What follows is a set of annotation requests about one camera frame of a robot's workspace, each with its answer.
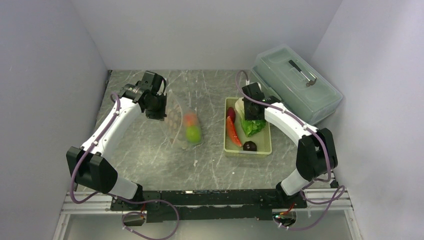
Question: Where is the purple eggplant toy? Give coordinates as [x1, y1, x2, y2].
[226, 107, 236, 123]

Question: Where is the red watermelon slice toy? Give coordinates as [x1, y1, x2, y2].
[225, 116, 242, 148]

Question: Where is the pale green plastic basket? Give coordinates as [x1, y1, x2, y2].
[223, 97, 272, 157]

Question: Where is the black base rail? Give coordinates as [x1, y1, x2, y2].
[110, 188, 307, 223]

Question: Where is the clear dotted zip bag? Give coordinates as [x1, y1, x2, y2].
[162, 90, 203, 149]

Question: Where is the dark purple mangosteen toy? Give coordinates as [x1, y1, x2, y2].
[242, 141, 258, 152]

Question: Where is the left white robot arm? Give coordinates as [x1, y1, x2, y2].
[66, 71, 167, 210]

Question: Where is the clear lidded storage box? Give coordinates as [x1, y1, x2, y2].
[251, 44, 343, 125]

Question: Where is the green toy apple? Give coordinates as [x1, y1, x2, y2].
[185, 125, 202, 144]

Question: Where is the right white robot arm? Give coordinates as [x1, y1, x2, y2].
[240, 82, 338, 208]

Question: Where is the green cabbage toy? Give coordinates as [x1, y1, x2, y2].
[234, 97, 266, 137]

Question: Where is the orange peach toy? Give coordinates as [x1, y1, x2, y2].
[183, 112, 199, 128]

